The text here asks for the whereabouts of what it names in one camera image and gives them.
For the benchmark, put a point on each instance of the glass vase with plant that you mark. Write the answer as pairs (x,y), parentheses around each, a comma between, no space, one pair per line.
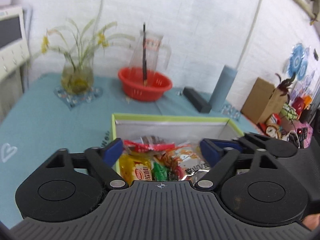
(77,80)

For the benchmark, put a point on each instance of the brown cardboard box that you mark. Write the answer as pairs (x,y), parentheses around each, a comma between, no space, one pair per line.
(262,100)

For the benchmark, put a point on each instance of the green candy packet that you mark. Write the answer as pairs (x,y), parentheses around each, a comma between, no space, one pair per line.
(160,171)

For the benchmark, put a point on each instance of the large blue paper fan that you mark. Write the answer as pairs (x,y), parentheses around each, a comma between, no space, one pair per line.
(297,61)

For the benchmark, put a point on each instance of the green cardboard box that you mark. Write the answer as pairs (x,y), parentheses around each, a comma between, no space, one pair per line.
(175,130)

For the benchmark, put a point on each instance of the glass pitcher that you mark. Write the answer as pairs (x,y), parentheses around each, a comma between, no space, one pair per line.
(152,55)

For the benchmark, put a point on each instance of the red snack packet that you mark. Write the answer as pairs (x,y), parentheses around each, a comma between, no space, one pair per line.
(147,147)

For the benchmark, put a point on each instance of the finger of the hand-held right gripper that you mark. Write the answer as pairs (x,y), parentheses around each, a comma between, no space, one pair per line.
(225,143)

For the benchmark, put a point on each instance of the yellow clear bread packet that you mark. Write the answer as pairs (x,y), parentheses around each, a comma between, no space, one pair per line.
(136,170)

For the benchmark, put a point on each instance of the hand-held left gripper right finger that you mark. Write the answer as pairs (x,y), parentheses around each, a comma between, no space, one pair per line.
(208,152)

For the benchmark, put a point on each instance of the black rectangular box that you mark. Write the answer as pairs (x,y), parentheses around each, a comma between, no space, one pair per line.
(197,100)

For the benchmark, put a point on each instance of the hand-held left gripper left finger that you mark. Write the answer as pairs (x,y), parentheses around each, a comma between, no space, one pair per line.
(112,152)

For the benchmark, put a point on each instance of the red white figurine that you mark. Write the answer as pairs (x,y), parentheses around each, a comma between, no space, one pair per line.
(271,127)

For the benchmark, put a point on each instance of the white power strip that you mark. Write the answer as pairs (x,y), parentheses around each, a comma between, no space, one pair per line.
(292,138)

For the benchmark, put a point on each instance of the dark dried plant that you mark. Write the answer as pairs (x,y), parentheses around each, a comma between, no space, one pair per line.
(285,85)

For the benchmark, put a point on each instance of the white appliance with screen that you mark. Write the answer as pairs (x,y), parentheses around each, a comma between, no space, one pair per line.
(12,50)

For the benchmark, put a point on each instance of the orange bag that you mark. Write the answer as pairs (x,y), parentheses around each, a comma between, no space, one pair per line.
(307,100)

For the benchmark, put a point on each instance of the clear packet of dark dates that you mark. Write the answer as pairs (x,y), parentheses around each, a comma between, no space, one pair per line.
(151,139)

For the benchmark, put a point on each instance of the grey-blue bottle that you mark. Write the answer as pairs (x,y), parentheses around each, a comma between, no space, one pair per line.
(222,90)

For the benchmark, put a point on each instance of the green patterned bag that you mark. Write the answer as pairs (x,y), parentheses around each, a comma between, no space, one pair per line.
(290,112)

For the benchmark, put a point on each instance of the red plastic basket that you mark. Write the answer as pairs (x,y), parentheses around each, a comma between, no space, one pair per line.
(145,90)

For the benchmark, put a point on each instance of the red container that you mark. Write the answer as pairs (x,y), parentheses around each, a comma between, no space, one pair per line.
(297,103)

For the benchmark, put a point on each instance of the dark stick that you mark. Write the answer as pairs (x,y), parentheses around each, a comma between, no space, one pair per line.
(144,55)

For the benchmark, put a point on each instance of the patterned coaster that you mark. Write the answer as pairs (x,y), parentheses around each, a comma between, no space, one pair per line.
(75,101)

